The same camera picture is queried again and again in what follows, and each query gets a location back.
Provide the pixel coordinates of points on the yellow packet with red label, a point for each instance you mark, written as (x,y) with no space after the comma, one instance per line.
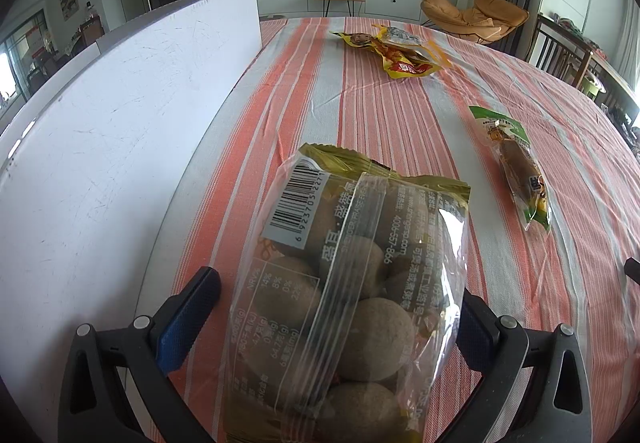
(412,69)

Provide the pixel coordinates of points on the clear grey snack packet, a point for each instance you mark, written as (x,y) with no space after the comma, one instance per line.
(404,35)

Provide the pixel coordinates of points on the dark wooden chair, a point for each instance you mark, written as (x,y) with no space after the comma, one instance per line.
(552,53)

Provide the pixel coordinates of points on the clear bag of round cakes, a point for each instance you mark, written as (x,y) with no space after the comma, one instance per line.
(350,273)

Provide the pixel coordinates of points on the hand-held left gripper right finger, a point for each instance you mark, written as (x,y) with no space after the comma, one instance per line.
(475,338)

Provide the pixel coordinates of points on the striped orange grey tablecloth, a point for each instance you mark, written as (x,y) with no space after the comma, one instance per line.
(390,123)

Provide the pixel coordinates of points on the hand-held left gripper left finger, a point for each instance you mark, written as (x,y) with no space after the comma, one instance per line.
(185,323)

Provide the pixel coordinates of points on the white television cabinet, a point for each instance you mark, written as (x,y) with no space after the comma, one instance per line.
(390,3)

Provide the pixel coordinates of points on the white cardboard box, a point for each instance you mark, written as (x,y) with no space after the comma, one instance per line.
(125,123)

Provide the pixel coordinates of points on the orange drumstick snack packet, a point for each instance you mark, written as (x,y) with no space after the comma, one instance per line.
(397,52)

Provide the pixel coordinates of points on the green sausage packet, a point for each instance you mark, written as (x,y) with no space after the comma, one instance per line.
(520,168)

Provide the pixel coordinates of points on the orange lounge chair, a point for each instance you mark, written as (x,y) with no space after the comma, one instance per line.
(480,15)

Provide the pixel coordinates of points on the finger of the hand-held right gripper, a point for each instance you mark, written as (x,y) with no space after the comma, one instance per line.
(633,270)

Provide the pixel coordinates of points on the wooden dining table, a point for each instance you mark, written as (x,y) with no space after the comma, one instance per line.
(615,78)

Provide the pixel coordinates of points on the yellow packet with cartoon face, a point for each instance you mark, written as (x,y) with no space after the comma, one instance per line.
(357,39)

